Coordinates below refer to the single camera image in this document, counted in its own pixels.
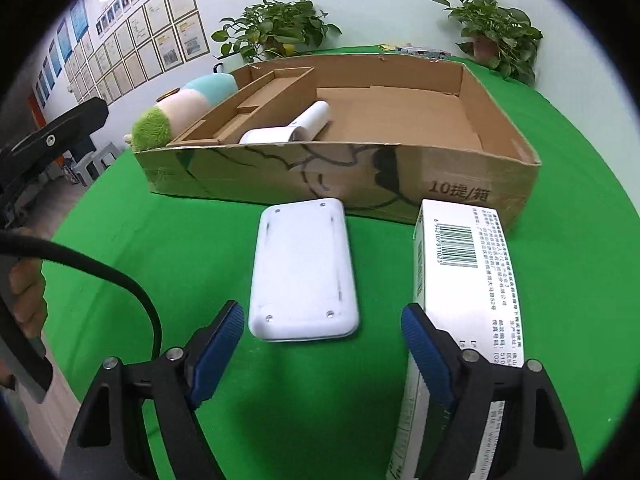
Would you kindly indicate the person's left hand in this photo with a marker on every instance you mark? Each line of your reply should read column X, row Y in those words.
column 29, row 295

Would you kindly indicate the white and green carton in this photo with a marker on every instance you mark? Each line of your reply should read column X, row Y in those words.
column 465, row 270

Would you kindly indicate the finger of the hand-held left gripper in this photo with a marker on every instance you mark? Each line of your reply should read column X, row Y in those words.
column 55, row 132

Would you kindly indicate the white rectangular device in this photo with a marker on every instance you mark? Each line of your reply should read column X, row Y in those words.
column 300, row 270

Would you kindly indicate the wall of framed certificates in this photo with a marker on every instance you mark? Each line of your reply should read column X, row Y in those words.
column 150, row 35

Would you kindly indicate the pastel striped plush toy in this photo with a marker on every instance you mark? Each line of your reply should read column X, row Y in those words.
column 185, row 105

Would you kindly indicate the patterned tissue packet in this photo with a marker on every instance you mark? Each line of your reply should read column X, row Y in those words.
column 425, row 52

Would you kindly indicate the large cardboard box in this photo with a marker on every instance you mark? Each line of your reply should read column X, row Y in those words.
column 400, row 115

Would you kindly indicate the potted plant in brown pot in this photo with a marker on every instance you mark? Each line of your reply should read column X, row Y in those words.
column 500, row 30

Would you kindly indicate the grey plastic stool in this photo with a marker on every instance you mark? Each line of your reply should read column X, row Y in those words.
column 110, row 155
column 82, row 170

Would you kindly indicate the orange door frame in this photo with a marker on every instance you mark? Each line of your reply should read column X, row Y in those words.
column 39, row 110

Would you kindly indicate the bushy potted plant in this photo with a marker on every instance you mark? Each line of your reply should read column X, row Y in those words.
column 280, row 20

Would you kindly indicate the long brown cardboard box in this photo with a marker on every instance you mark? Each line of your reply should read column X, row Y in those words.
column 225, row 120

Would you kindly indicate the row of blue wall posters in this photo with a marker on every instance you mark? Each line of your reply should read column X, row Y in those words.
column 79, row 17

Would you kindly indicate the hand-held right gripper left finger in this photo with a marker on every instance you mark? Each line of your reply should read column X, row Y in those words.
column 215, row 355

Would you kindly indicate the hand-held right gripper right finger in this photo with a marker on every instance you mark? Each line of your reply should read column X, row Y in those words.
column 427, row 355

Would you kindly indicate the white hair dryer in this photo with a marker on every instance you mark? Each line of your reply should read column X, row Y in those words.
column 310, row 120

